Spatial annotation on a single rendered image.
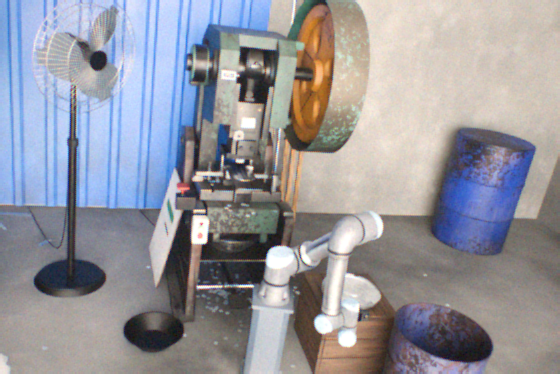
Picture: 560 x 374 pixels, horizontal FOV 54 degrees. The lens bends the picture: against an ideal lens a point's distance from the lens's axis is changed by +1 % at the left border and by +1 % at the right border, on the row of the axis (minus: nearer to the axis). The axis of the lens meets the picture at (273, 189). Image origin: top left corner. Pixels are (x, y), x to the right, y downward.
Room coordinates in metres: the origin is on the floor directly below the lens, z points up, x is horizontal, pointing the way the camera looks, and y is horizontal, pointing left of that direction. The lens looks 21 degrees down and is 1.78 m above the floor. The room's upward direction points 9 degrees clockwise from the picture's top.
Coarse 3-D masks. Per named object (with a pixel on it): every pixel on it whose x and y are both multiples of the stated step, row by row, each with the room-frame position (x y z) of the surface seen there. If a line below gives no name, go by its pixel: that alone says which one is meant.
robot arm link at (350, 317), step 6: (348, 300) 1.98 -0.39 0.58; (354, 300) 1.99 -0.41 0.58; (342, 306) 1.97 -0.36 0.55; (348, 306) 1.94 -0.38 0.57; (354, 306) 1.95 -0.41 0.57; (342, 312) 1.92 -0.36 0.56; (348, 312) 1.93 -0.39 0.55; (354, 312) 1.94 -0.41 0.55; (348, 318) 1.92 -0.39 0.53; (354, 318) 1.94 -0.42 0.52; (348, 324) 1.94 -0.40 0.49; (354, 324) 1.94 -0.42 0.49
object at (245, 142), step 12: (240, 96) 2.82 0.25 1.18; (240, 108) 2.73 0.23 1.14; (252, 108) 2.76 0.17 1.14; (240, 120) 2.74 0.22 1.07; (252, 120) 2.76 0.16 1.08; (240, 132) 2.73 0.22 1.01; (252, 132) 2.77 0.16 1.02; (228, 144) 2.81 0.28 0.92; (240, 144) 2.72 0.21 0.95; (252, 144) 2.74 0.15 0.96
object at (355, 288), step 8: (352, 280) 2.49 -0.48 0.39; (360, 280) 2.51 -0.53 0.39; (344, 288) 2.38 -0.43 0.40; (352, 288) 2.39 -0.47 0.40; (360, 288) 2.41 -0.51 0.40; (368, 288) 2.43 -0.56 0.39; (376, 288) 2.44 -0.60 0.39; (344, 296) 2.30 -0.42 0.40; (352, 296) 2.32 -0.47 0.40; (360, 296) 2.33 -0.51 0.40; (368, 296) 2.35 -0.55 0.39; (376, 296) 2.36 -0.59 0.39; (360, 304) 2.25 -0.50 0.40; (368, 304) 2.26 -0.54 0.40
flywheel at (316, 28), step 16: (320, 16) 2.95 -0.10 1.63; (304, 32) 3.16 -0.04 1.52; (320, 32) 3.01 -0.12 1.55; (304, 48) 3.21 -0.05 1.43; (320, 48) 2.97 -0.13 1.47; (304, 64) 3.17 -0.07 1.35; (320, 64) 2.91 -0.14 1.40; (320, 80) 2.87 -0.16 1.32; (304, 96) 3.09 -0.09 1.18; (320, 96) 2.86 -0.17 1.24; (304, 112) 3.04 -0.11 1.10; (320, 112) 2.82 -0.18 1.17; (304, 128) 2.94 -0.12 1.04
